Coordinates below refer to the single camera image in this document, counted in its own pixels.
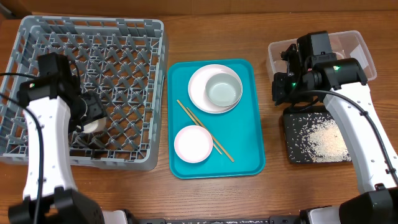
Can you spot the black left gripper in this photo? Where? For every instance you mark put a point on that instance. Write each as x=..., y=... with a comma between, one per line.
x=99, y=109

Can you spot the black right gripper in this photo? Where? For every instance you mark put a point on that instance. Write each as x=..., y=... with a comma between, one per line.
x=280, y=88

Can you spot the white plastic cup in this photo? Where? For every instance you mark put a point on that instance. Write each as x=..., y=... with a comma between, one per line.
x=95, y=126

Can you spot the grey white bowl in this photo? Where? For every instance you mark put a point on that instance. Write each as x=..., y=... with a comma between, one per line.
x=224, y=89

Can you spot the small pink bowl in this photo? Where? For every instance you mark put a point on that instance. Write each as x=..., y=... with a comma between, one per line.
x=193, y=144

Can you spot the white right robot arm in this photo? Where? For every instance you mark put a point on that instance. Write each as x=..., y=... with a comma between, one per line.
x=335, y=69

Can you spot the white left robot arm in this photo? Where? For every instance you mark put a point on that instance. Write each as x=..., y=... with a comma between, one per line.
x=55, y=106

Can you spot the grey plastic dishwasher rack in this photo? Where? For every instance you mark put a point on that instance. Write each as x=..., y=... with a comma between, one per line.
x=123, y=60

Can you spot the clear plastic waste bin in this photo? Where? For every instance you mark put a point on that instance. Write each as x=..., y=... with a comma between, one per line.
x=346, y=44

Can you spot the black tray with rice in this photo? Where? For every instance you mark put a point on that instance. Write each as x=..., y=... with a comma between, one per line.
x=313, y=137

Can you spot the teal plastic tray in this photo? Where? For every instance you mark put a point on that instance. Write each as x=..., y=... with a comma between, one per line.
x=239, y=130

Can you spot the wooden chopstick left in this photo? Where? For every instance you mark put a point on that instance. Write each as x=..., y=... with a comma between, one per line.
x=196, y=123

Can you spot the large white pink plate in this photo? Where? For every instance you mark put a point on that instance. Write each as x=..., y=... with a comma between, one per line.
x=196, y=88

